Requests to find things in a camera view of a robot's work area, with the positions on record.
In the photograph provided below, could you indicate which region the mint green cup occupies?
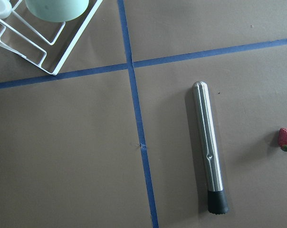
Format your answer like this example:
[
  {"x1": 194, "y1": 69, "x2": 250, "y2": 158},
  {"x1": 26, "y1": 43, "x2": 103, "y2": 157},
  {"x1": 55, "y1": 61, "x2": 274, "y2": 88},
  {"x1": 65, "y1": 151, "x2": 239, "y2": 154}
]
[{"x1": 25, "y1": 0, "x2": 89, "y2": 22}]

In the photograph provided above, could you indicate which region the white cup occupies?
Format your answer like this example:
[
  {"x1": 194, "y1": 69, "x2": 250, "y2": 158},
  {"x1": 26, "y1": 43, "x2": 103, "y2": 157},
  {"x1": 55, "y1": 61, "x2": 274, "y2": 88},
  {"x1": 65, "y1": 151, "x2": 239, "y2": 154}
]
[{"x1": 0, "y1": 0, "x2": 12, "y2": 19}]

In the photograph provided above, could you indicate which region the steel muddler black tip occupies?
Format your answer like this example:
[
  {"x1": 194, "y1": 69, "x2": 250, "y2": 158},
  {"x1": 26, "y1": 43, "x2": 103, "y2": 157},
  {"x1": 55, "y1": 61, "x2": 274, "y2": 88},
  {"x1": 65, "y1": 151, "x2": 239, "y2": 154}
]
[{"x1": 192, "y1": 81, "x2": 229, "y2": 215}]

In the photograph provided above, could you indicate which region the red strawberry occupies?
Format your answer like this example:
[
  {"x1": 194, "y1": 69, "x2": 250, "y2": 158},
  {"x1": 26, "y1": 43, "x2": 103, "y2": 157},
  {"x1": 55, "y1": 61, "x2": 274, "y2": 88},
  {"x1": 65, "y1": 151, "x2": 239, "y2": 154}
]
[{"x1": 277, "y1": 128, "x2": 287, "y2": 152}]

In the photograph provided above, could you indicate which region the white wire cup rack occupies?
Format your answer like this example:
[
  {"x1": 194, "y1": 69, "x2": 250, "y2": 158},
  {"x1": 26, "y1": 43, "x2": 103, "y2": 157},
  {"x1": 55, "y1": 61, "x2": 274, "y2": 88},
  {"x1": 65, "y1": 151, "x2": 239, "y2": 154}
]
[{"x1": 0, "y1": 0, "x2": 102, "y2": 75}]

